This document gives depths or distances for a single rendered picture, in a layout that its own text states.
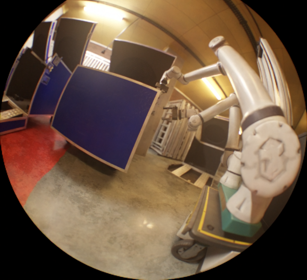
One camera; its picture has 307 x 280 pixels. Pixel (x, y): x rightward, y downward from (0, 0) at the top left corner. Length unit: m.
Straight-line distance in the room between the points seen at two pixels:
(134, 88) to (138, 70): 0.91
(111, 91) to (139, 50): 0.93
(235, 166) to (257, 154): 0.63
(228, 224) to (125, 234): 0.51
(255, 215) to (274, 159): 0.25
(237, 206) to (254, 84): 0.39
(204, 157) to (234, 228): 3.34
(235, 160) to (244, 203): 0.49
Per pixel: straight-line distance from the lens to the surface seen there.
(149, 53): 1.63
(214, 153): 3.62
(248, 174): 0.24
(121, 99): 0.90
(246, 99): 0.33
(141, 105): 0.86
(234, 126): 1.06
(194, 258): 0.68
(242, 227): 0.45
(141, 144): 2.30
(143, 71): 1.77
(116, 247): 0.63
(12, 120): 1.35
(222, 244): 0.46
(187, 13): 2.82
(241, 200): 0.43
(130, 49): 1.73
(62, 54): 2.51
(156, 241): 0.72
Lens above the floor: 0.58
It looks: 4 degrees up
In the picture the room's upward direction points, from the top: 23 degrees clockwise
